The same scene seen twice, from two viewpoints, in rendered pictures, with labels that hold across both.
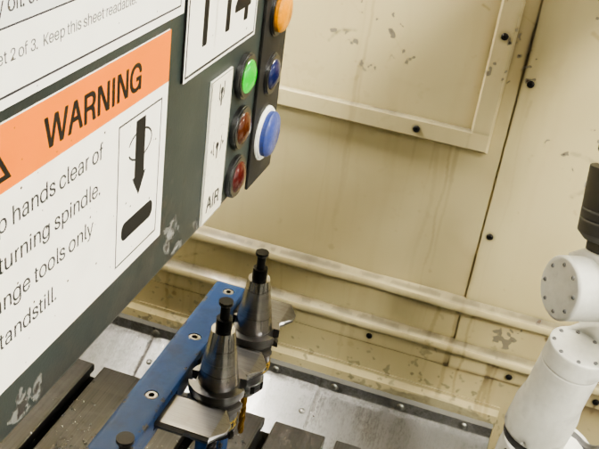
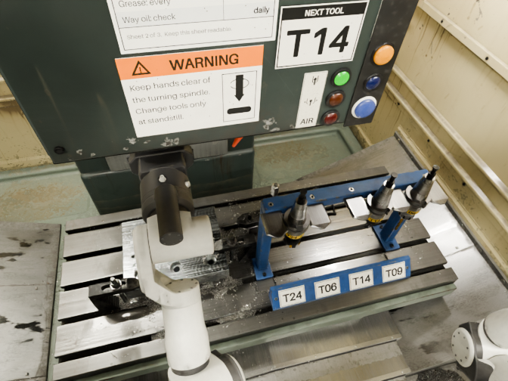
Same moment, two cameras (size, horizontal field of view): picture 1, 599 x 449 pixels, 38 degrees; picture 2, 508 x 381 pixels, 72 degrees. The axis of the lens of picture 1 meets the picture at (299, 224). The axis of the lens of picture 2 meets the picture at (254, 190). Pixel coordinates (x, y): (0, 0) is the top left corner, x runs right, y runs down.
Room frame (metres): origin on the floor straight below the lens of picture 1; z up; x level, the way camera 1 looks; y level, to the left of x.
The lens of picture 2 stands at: (0.19, -0.24, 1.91)
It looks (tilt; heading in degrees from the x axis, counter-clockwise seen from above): 51 degrees down; 59
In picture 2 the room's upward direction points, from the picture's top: 4 degrees clockwise
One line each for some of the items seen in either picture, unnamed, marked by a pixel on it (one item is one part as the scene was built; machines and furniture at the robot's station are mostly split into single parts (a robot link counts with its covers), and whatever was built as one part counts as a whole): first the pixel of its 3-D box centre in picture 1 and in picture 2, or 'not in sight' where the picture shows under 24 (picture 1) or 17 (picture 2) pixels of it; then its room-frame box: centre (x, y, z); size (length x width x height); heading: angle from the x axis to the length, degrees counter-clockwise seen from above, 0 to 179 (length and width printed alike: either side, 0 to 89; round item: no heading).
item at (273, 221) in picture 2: not in sight; (274, 224); (0.48, 0.13, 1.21); 0.07 x 0.05 x 0.01; 76
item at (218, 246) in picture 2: not in sight; (233, 247); (0.42, 0.24, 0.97); 0.13 x 0.03 x 0.15; 166
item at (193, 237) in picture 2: not in sight; (175, 222); (0.24, 0.09, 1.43); 0.11 x 0.11 x 0.11; 76
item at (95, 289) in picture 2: not in sight; (116, 291); (0.08, 0.26, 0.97); 0.13 x 0.03 x 0.15; 166
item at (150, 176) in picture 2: not in sight; (163, 176); (0.26, 0.20, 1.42); 0.13 x 0.12 x 0.10; 166
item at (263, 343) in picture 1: (252, 334); (416, 196); (0.85, 0.04, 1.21); 0.06 x 0.06 x 0.03
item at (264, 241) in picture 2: not in sight; (264, 240); (0.49, 0.18, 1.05); 0.10 x 0.05 x 0.30; 76
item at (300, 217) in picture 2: not in sight; (298, 209); (0.53, 0.11, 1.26); 0.04 x 0.04 x 0.07
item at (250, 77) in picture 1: (247, 76); (341, 78); (0.48, 0.04, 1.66); 0.02 x 0.01 x 0.02; 166
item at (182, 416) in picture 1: (196, 420); (358, 209); (0.69, 0.08, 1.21); 0.07 x 0.05 x 0.01; 76
